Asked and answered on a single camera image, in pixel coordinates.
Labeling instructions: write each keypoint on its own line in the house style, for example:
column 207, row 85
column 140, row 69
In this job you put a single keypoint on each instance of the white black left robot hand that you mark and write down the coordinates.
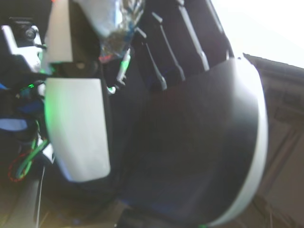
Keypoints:
column 190, row 133

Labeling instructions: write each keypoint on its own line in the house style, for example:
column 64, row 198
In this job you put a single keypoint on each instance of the blue bag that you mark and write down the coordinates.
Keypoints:
column 114, row 21

